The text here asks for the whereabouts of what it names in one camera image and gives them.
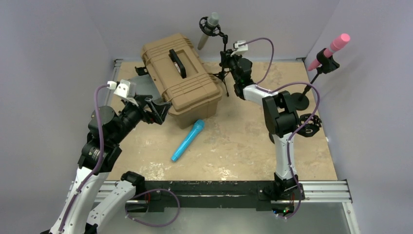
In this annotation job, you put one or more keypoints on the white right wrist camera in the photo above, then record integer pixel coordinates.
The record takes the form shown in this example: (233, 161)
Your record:
(239, 48)

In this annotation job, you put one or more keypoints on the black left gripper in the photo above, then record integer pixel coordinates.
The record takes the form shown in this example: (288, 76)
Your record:
(159, 110)

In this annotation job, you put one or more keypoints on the blue microphone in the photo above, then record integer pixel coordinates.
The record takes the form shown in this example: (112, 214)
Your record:
(194, 132)

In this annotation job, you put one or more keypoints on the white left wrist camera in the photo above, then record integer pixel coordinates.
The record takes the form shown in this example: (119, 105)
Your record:
(123, 89)

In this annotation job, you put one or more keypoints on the pink microphone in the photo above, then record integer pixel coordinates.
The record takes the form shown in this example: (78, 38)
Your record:
(336, 45)

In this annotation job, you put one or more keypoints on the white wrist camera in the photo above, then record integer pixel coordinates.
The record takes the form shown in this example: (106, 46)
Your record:
(123, 89)
(239, 48)

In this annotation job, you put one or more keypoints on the black round-base shock-mount stand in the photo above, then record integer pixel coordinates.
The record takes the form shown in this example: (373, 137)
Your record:
(310, 128)

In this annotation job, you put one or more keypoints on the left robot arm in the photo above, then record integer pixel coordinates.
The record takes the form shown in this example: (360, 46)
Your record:
(107, 129)

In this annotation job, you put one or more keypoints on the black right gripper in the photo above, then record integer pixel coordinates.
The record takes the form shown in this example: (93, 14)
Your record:
(229, 51)

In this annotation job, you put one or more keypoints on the grey silver microphone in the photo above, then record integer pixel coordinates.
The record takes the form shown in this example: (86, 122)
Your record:
(208, 26)

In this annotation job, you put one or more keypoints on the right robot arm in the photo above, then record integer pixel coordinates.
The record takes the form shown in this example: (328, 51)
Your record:
(280, 115)

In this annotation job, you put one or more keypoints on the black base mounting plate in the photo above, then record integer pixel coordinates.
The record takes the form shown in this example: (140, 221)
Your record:
(258, 195)

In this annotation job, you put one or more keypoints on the tan plastic toolbox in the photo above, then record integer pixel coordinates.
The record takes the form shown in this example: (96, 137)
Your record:
(182, 79)

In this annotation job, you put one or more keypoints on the aluminium frame rail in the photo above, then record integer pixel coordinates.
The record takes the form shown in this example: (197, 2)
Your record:
(314, 191)

